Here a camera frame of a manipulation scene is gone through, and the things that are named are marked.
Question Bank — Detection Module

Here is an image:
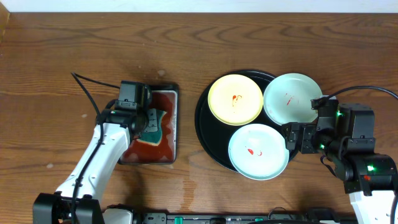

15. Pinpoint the green scrubbing sponge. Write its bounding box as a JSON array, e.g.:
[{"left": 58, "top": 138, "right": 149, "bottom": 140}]
[{"left": 137, "top": 110, "right": 167, "bottom": 146}]

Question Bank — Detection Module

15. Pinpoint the light blue plate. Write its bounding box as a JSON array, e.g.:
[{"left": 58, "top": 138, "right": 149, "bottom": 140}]
[{"left": 228, "top": 124, "right": 289, "bottom": 180}]

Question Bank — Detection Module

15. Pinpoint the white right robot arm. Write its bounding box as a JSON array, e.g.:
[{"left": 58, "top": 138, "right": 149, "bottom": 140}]
[{"left": 282, "top": 102, "right": 397, "bottom": 223}]

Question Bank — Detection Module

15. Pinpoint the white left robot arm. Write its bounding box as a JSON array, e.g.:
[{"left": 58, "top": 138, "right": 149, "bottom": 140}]
[{"left": 33, "top": 100, "right": 165, "bottom": 223}]

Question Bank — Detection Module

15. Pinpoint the black rectangular wash tray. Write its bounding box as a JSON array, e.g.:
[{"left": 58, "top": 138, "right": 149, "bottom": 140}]
[{"left": 119, "top": 84, "right": 178, "bottom": 165}]

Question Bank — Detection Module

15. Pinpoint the round black serving tray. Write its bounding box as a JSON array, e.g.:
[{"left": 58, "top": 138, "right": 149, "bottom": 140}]
[{"left": 195, "top": 69, "right": 275, "bottom": 172}]

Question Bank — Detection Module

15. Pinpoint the pale green plate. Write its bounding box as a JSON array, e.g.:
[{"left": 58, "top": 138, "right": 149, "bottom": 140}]
[{"left": 263, "top": 73, "right": 323, "bottom": 125}]

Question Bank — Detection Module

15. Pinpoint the yellow plate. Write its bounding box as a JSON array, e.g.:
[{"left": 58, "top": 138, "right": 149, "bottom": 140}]
[{"left": 207, "top": 74, "right": 263, "bottom": 126}]

